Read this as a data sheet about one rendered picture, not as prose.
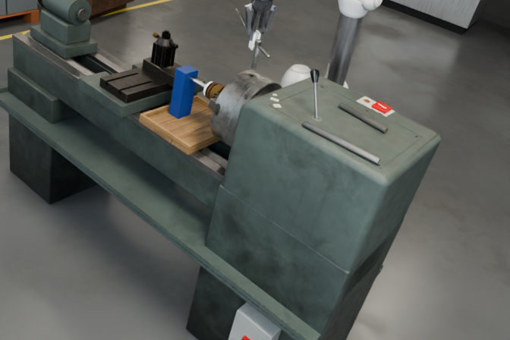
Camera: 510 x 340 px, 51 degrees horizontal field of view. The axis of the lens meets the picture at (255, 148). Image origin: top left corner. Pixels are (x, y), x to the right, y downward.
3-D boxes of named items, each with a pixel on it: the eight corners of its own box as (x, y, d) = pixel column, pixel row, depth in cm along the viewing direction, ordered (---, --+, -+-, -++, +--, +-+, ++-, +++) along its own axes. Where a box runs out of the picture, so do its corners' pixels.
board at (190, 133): (242, 130, 246) (244, 123, 243) (187, 155, 219) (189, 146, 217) (196, 102, 259) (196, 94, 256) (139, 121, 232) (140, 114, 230)
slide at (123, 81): (194, 83, 262) (196, 74, 260) (126, 103, 230) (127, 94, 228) (168, 67, 270) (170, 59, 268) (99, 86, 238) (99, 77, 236)
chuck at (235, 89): (269, 133, 235) (284, 70, 217) (221, 160, 213) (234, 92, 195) (253, 124, 239) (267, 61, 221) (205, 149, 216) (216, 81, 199)
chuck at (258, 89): (275, 137, 233) (291, 73, 215) (228, 165, 211) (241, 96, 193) (269, 133, 235) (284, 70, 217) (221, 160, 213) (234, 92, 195)
